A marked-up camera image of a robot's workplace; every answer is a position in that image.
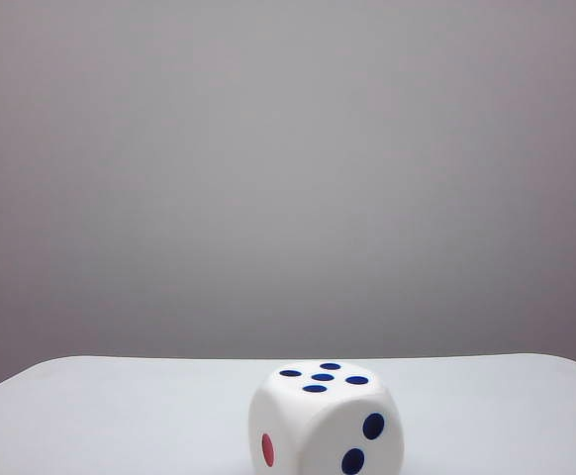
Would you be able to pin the white die with coloured pips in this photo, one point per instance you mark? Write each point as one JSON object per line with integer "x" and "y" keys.
{"x": 313, "y": 420}

